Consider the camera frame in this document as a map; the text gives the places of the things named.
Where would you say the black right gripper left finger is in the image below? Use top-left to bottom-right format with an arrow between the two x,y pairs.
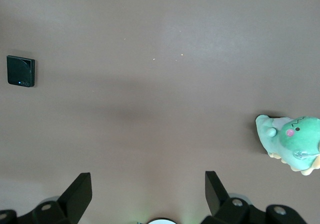
16,172 -> 92,224

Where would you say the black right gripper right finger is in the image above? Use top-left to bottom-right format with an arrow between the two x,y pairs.
204,170 -> 267,224

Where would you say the black flip phone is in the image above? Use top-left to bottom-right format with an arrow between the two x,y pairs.
6,55 -> 36,88

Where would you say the green dinosaur plush toy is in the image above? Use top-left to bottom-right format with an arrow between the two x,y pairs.
254,115 -> 320,177

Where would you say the brown table cover mat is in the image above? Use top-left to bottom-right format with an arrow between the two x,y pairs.
0,0 -> 320,224

